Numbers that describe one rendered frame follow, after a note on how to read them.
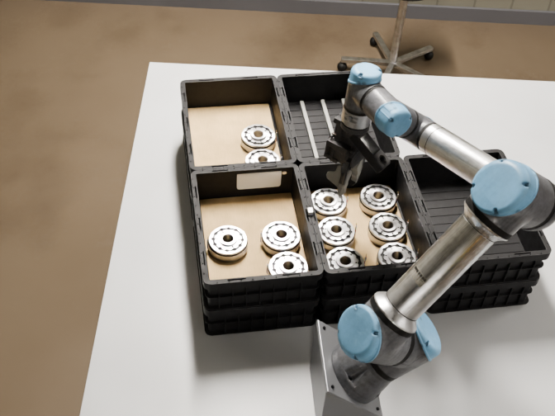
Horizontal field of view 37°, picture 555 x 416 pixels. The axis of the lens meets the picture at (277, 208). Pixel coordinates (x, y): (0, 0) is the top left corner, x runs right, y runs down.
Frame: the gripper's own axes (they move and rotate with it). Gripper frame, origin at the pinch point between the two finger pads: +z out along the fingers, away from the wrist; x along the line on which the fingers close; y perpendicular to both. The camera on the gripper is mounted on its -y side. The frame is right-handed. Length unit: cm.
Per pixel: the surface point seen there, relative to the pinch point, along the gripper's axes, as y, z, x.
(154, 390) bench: 13, 37, 59
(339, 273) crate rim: -10.9, 9.6, 19.1
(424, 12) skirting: 83, 69, -234
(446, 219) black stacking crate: -20.5, 14.5, -24.4
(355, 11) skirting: 113, 72, -214
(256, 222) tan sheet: 20.5, 18.2, 9.7
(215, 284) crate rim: 10.8, 11.9, 40.4
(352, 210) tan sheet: 2.2, 15.9, -10.7
